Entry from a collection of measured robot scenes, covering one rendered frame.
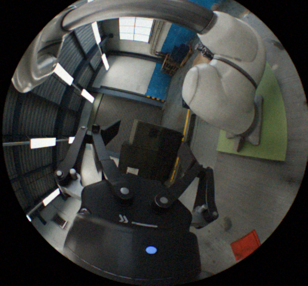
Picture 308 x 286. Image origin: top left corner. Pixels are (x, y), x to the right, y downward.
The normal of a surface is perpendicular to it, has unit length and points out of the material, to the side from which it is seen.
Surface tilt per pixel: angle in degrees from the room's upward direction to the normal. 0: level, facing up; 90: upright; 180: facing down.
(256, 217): 0
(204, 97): 60
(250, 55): 85
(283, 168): 0
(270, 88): 3
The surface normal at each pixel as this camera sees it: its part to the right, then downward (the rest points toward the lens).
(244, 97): -0.11, 0.62
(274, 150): -0.96, -0.26
